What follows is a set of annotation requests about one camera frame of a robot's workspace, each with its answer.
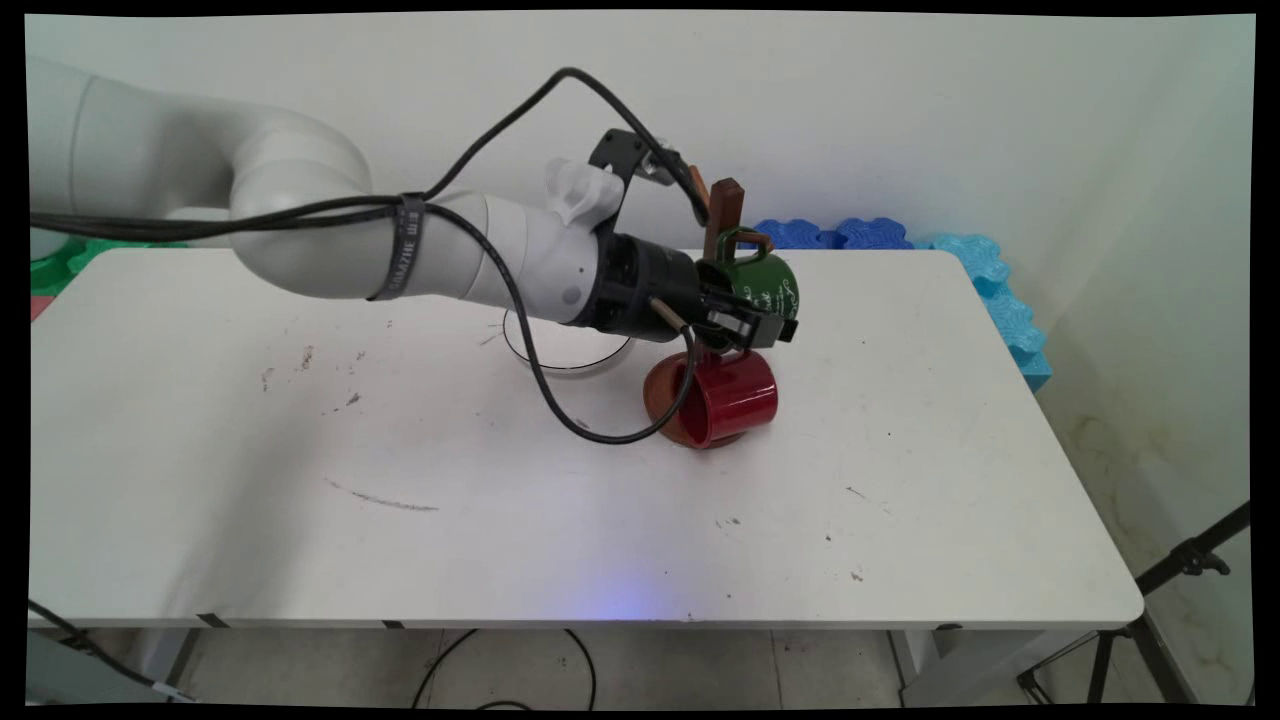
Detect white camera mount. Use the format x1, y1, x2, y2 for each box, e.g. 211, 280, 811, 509
543, 158, 623, 228

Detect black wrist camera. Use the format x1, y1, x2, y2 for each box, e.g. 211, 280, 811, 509
588, 128, 691, 191

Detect light blue foam mat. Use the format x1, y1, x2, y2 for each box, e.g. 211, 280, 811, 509
912, 233, 1053, 393

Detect white table leg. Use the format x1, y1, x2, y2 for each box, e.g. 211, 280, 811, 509
888, 628, 1093, 707

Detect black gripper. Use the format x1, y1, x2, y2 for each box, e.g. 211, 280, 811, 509
578, 233, 798, 351

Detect black tripod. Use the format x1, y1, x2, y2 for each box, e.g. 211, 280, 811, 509
1018, 500, 1253, 706

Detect green foam mat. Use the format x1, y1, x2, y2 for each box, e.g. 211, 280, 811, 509
30, 238, 191, 298

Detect grey velcro strap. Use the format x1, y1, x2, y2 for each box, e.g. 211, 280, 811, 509
366, 193, 426, 302

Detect dark blue foam mat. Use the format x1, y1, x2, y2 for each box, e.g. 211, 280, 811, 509
750, 217, 916, 251

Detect green enamel mug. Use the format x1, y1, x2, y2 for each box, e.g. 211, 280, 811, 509
697, 227, 802, 323

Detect white plate with black rim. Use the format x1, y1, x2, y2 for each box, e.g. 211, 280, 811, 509
502, 308, 633, 373

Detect black cable with plug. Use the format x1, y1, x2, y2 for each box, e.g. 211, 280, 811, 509
28, 598, 196, 701

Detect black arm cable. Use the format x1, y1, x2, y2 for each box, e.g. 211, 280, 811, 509
28, 67, 711, 446

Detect brown wooden mug tree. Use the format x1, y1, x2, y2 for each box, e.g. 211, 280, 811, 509
643, 165, 776, 450

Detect red enamel mug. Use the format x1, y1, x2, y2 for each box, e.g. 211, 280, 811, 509
668, 345, 779, 450

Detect black floor cable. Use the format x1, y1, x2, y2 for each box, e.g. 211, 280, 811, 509
412, 628, 598, 711

